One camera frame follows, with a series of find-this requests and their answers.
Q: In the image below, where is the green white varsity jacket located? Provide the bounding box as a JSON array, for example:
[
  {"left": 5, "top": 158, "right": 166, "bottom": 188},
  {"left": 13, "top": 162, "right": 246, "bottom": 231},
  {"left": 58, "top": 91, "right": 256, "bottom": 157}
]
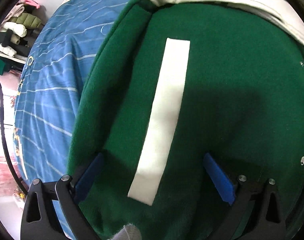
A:
[{"left": 68, "top": 0, "right": 304, "bottom": 239}]

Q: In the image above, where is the pile of folded clothes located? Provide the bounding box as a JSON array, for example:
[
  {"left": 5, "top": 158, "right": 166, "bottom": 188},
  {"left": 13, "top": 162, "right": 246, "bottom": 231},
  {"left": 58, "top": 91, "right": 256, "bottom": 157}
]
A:
[{"left": 0, "top": 0, "right": 46, "bottom": 75}]

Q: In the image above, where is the blue striped bed sheet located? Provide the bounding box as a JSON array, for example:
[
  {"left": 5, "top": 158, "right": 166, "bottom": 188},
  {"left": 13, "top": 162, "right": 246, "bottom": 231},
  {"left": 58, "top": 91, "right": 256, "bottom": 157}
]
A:
[{"left": 14, "top": 0, "right": 129, "bottom": 184}]

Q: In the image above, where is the black cable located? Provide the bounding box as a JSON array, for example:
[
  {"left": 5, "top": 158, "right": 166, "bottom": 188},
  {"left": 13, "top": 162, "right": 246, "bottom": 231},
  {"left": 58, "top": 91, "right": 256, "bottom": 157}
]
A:
[{"left": 0, "top": 74, "right": 29, "bottom": 193}]

